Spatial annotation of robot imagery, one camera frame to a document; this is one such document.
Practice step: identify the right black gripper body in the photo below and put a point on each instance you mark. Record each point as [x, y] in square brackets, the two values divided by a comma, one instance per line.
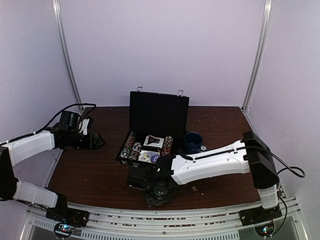
[156, 198]

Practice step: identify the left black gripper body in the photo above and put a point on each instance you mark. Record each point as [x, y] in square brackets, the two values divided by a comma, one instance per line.
[81, 144]

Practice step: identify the clear round dealer button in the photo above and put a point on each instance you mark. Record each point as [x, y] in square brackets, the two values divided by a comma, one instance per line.
[144, 156]

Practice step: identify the playing card deck box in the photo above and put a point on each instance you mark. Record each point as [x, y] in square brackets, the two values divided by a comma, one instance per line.
[153, 141]
[152, 153]

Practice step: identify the black poker case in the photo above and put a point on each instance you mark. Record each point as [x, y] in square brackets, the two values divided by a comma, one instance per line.
[159, 115]

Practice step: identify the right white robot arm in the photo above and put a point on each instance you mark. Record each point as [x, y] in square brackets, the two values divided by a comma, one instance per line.
[248, 155]

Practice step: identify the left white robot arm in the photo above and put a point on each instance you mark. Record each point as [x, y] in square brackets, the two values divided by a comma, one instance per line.
[17, 151]

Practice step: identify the left poker chip row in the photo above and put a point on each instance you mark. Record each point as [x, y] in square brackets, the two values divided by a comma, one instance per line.
[125, 152]

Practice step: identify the poker chip row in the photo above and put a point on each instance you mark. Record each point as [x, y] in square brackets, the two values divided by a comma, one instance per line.
[167, 146]
[135, 151]
[125, 152]

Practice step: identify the purple small blind button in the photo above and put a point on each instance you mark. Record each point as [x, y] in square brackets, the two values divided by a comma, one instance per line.
[154, 159]

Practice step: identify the right poker chip row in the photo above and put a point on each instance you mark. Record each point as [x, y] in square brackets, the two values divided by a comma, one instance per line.
[167, 146]

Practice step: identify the dark blue mug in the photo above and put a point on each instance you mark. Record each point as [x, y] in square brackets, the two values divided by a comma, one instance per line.
[193, 142]

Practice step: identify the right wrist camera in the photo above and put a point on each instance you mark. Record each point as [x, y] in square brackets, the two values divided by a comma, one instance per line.
[137, 178]

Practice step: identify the aluminium front rail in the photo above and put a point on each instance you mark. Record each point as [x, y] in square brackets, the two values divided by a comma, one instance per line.
[220, 223]

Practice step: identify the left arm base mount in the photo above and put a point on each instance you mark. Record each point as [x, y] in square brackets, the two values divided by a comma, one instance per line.
[71, 216]

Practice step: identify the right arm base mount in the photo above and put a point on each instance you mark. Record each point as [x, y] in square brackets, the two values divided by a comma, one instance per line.
[258, 215]

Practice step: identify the left aluminium frame post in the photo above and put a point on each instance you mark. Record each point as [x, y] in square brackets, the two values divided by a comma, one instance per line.
[64, 47]

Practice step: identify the aluminium frame post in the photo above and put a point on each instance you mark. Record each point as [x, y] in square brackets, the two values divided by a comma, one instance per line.
[261, 48]
[64, 47]

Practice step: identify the right aluminium frame post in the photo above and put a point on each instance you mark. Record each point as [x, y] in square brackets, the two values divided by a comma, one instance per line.
[261, 48]

